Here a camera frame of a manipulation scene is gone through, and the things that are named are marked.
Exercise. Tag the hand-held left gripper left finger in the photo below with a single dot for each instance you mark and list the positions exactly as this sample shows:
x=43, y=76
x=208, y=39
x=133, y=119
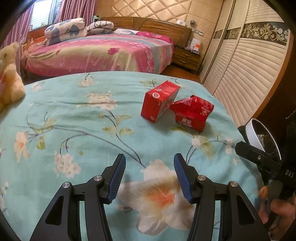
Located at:
x=116, y=178

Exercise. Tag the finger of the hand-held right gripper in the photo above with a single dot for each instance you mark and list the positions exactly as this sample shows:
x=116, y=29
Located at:
x=254, y=155

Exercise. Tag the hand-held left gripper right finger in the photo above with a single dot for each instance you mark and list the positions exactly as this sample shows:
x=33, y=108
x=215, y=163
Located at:
x=182, y=178

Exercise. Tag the white round trash bin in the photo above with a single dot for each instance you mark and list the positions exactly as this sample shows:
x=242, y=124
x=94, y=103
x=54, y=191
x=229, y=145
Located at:
x=251, y=132

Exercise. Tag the crushed red carton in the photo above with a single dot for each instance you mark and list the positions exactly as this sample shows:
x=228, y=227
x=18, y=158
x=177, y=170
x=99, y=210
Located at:
x=192, y=113

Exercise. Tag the red rectangular carton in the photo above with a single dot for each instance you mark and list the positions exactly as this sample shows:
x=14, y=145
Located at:
x=157, y=102

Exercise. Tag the person's right hand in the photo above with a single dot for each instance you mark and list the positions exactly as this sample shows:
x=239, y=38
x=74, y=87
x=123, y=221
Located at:
x=282, y=215

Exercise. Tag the black bin liner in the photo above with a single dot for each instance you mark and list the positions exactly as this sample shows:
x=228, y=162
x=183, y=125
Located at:
x=266, y=139

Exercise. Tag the teal floral blanket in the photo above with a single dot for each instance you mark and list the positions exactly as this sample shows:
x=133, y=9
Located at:
x=69, y=115

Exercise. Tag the louvered wooden wardrobe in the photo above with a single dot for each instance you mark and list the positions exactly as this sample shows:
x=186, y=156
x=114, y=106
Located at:
x=242, y=69

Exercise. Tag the wooden nightstand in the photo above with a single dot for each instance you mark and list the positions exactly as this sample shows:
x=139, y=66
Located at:
x=186, y=58

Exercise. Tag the white orange box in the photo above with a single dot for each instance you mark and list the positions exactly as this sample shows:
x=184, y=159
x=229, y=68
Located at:
x=196, y=45

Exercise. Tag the bed with pink floral sheet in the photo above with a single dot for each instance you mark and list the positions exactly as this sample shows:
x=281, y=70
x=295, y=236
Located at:
x=92, y=53

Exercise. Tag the pink pillow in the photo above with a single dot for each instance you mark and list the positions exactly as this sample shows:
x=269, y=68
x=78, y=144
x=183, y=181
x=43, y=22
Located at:
x=152, y=35

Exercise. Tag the beige plush toy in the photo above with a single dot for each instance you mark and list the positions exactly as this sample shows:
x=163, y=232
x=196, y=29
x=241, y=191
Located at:
x=11, y=76

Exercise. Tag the white printed pillow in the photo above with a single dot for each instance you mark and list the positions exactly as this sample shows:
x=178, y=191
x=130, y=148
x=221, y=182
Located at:
x=124, y=31

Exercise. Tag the wooden headboard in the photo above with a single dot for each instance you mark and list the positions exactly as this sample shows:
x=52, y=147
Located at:
x=157, y=25

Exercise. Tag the large folded patterned quilt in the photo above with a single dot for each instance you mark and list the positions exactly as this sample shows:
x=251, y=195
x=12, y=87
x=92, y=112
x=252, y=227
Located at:
x=64, y=30

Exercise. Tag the pink curtain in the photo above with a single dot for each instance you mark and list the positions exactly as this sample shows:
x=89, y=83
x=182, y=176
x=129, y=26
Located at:
x=23, y=39
x=76, y=10

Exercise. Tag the window blind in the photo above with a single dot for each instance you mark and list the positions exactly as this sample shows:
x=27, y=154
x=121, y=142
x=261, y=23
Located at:
x=44, y=16

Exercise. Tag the wall switch plate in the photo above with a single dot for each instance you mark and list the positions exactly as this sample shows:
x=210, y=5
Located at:
x=198, y=32

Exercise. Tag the white wall control panel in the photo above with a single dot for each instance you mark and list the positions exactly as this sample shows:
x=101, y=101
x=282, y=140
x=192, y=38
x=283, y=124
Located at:
x=181, y=22

